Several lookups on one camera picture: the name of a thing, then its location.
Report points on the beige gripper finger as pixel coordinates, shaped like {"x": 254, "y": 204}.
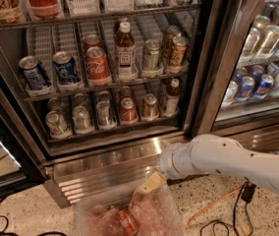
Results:
{"x": 154, "y": 181}

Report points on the silver redbull can front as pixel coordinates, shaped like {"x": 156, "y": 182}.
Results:
{"x": 105, "y": 117}

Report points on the silver redbull can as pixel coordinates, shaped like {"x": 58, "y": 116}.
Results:
{"x": 105, "y": 117}
{"x": 105, "y": 95}

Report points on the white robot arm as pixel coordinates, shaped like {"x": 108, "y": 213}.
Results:
{"x": 210, "y": 154}

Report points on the red coke can in bin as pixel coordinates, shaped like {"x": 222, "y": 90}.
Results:
{"x": 128, "y": 222}

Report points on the brown can bottom shelf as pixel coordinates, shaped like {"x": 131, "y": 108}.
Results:
{"x": 149, "y": 106}

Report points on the red can bottom shelf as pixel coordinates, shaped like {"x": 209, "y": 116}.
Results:
{"x": 128, "y": 111}

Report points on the steel fridge base grille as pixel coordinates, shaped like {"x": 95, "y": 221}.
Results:
{"x": 79, "y": 166}

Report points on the red can bottom rear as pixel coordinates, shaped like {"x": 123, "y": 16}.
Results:
{"x": 126, "y": 92}

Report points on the silver redbull can rear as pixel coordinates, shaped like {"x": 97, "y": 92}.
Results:
{"x": 105, "y": 95}

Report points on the white can right fridge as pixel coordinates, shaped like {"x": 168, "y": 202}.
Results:
{"x": 230, "y": 93}

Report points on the white fruit can bottom left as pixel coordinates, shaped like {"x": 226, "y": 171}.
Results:
{"x": 56, "y": 123}

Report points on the green can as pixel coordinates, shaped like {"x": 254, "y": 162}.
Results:
{"x": 151, "y": 55}

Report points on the silver can rear bottom left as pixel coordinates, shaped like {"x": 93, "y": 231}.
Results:
{"x": 55, "y": 104}

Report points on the red coke can middle shelf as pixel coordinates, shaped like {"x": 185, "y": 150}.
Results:
{"x": 96, "y": 62}

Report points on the brown orange can front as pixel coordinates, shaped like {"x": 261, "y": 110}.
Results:
{"x": 178, "y": 51}

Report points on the brown orange can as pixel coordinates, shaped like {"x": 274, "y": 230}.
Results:
{"x": 168, "y": 35}
{"x": 178, "y": 51}

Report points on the blue pepsi can right fridge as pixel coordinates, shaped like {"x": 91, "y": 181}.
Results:
{"x": 245, "y": 87}

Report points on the glass fridge door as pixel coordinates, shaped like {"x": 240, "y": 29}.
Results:
{"x": 247, "y": 44}

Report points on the brown orange can rear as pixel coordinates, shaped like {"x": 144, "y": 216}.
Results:
{"x": 168, "y": 35}

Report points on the blue pepsi can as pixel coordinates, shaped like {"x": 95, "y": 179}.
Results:
{"x": 65, "y": 67}

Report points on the red coke can rear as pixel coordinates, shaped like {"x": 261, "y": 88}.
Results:
{"x": 92, "y": 40}

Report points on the blue white can left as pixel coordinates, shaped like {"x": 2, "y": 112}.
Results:
{"x": 34, "y": 73}

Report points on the large red coke can top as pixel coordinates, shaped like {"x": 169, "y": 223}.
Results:
{"x": 45, "y": 9}

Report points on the clear plastic bin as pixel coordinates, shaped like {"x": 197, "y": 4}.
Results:
{"x": 155, "y": 212}

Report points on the small bottle bottom right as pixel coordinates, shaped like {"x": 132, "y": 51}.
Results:
{"x": 172, "y": 96}

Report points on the black power adapter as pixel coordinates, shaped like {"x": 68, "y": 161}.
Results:
{"x": 248, "y": 193}

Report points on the brown tea bottle white cap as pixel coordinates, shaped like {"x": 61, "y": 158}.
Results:
{"x": 125, "y": 52}

